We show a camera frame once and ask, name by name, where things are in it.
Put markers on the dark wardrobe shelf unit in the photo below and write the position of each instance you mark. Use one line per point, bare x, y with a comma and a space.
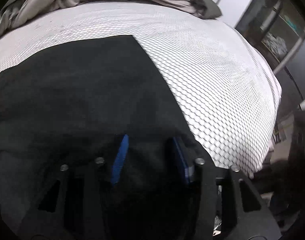
275, 28

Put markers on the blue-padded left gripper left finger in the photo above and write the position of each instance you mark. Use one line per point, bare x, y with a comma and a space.
71, 186

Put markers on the black pants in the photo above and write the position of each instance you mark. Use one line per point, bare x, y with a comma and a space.
95, 90

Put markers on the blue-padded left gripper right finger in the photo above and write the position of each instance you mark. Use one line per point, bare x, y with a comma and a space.
224, 204

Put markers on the white honeycomb pattern mattress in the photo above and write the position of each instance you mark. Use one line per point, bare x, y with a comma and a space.
225, 88

